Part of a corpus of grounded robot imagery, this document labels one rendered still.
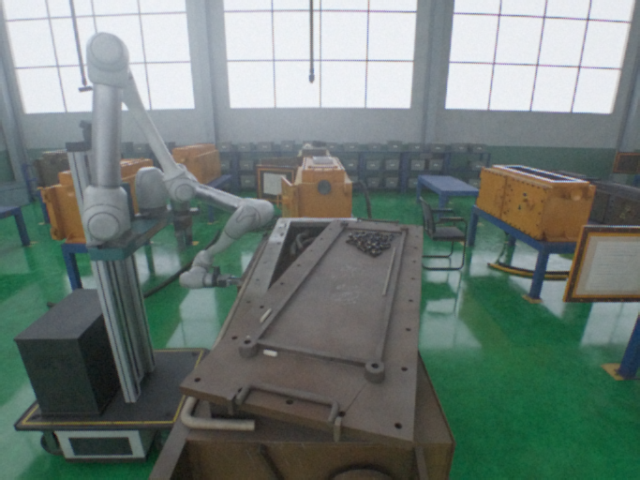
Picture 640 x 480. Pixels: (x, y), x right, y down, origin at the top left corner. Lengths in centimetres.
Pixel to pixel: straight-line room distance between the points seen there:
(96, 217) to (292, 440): 105
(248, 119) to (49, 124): 581
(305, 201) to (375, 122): 688
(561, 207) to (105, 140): 418
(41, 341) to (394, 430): 190
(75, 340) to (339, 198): 262
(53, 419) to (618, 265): 364
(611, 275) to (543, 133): 935
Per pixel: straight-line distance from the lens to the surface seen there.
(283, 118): 1025
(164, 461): 85
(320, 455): 85
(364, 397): 72
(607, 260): 299
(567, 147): 1263
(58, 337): 219
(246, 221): 179
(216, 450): 87
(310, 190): 367
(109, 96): 152
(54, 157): 839
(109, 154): 152
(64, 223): 463
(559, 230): 459
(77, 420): 247
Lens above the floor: 186
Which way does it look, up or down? 19 degrees down
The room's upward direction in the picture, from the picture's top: straight up
